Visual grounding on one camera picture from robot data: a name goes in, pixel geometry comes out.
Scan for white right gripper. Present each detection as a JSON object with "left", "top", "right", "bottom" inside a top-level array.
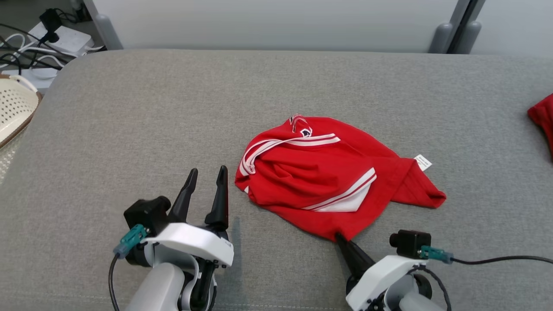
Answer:
[{"left": 335, "top": 232, "right": 428, "bottom": 311}]

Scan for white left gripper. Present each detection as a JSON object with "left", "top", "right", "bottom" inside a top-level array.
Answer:
[{"left": 140, "top": 165, "right": 235, "bottom": 267}]

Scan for red white basketball jersey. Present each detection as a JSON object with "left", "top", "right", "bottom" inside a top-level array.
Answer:
[{"left": 234, "top": 113, "right": 447, "bottom": 243}]

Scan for red shorts with white stripe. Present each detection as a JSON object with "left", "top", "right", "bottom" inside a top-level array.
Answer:
[{"left": 527, "top": 92, "right": 553, "bottom": 159}]

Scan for cream plastic laundry basket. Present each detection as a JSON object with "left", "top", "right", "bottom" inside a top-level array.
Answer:
[{"left": 0, "top": 73, "right": 43, "bottom": 150}]

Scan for white power strip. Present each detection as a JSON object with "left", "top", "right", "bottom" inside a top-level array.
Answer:
[{"left": 28, "top": 23, "right": 94, "bottom": 57}]

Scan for black plug adapter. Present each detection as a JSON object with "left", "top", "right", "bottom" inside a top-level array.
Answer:
[{"left": 39, "top": 8, "right": 63, "bottom": 44}]

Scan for teal right camera connector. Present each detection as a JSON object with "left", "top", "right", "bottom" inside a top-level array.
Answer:
[{"left": 419, "top": 245, "right": 454, "bottom": 265}]

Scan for teal camera connector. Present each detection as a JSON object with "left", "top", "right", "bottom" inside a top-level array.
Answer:
[
  {"left": 113, "top": 224, "right": 150, "bottom": 259},
  {"left": 419, "top": 245, "right": 454, "bottom": 265}
]

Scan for teal left camera connector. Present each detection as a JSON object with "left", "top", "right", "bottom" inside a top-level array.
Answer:
[{"left": 113, "top": 224, "right": 150, "bottom": 259}]

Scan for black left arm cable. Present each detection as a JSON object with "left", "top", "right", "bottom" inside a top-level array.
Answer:
[{"left": 108, "top": 253, "right": 122, "bottom": 311}]

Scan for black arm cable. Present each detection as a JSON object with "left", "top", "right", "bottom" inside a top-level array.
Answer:
[
  {"left": 108, "top": 253, "right": 122, "bottom": 311},
  {"left": 410, "top": 255, "right": 553, "bottom": 311}
]

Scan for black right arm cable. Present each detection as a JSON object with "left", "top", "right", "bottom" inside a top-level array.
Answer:
[{"left": 410, "top": 255, "right": 553, "bottom": 311}]

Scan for slanted grey partition post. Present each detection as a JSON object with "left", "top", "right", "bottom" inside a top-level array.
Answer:
[{"left": 82, "top": 0, "right": 124, "bottom": 51}]

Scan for black floor cable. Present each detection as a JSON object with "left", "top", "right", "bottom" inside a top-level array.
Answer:
[{"left": 0, "top": 22, "right": 65, "bottom": 72}]

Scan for white floor cable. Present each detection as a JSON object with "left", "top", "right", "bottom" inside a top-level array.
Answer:
[{"left": 0, "top": 33, "right": 65, "bottom": 70}]

